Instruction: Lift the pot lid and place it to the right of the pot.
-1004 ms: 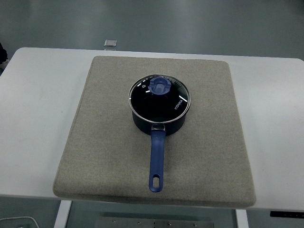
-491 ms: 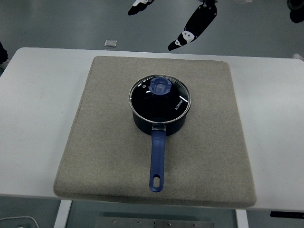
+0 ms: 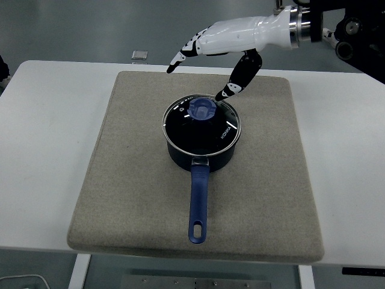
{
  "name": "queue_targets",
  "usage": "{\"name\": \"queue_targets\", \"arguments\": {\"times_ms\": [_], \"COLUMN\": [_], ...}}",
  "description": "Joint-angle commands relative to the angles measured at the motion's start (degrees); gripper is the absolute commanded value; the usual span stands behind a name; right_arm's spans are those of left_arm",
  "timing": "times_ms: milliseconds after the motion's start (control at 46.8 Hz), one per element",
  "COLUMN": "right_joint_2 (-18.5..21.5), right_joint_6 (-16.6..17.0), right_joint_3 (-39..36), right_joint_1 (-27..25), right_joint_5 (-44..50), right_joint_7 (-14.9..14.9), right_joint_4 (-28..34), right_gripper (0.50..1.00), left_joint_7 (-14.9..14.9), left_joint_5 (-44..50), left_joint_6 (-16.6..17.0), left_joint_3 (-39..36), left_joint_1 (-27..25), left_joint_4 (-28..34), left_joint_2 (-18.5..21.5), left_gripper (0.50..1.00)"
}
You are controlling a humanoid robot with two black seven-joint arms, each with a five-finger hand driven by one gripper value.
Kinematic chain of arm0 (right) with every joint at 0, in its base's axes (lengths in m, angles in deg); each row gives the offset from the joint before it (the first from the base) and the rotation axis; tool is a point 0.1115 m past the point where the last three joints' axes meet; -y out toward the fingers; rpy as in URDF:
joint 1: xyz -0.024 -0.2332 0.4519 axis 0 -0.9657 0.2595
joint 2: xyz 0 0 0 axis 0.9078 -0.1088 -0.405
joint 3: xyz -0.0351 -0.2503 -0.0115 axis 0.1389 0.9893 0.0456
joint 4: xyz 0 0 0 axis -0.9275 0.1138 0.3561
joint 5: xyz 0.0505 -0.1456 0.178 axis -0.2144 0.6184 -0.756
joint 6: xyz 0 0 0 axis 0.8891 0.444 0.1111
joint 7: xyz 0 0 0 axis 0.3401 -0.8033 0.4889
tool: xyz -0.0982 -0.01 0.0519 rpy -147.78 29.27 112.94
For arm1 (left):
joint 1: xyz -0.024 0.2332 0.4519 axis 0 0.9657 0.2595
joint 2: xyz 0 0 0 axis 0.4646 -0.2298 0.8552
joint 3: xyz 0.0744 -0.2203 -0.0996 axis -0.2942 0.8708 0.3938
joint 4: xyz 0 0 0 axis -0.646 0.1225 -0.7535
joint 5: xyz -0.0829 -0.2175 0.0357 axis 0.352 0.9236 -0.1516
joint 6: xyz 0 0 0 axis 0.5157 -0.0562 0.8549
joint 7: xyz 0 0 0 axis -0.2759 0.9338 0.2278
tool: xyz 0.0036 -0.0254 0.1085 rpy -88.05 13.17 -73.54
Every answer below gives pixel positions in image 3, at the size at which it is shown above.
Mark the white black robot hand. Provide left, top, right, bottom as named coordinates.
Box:
left=166, top=5, right=292, bottom=102

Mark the glass pot lid blue knob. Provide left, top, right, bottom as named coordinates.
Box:
left=161, top=94, right=242, bottom=157

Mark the person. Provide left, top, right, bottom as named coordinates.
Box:
left=0, top=54, right=11, bottom=88

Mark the grey metal plate with screws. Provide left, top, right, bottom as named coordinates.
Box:
left=120, top=274, right=272, bottom=289

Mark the black pot with blue handle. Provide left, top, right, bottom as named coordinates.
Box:
left=166, top=137, right=238, bottom=244

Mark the white table leg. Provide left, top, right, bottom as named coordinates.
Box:
left=68, top=253, right=91, bottom=289
left=297, top=264, right=315, bottom=289

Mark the grey fabric mat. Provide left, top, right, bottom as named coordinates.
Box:
left=66, top=70, right=325, bottom=263

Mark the black table control panel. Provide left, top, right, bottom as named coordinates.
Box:
left=342, top=267, right=385, bottom=276

